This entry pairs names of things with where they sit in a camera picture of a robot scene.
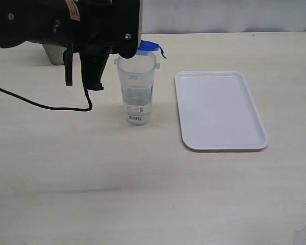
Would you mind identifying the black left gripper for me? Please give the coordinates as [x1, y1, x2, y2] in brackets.
[72, 1, 140, 90]

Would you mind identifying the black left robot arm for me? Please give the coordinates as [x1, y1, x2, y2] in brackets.
[0, 1, 142, 91]

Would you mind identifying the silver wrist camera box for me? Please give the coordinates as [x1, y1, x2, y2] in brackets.
[138, 0, 143, 36]

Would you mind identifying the white rectangular plastic tray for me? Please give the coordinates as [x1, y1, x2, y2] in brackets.
[174, 70, 269, 152]

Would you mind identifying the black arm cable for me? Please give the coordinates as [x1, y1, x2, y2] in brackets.
[0, 42, 93, 112]

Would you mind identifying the clear plastic tall container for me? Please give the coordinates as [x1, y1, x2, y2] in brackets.
[114, 51, 160, 125]

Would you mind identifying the stainless steel cup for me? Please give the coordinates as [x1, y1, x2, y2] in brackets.
[42, 44, 66, 65]

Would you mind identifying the blue plastic snap lid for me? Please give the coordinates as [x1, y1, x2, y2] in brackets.
[137, 39, 167, 59]

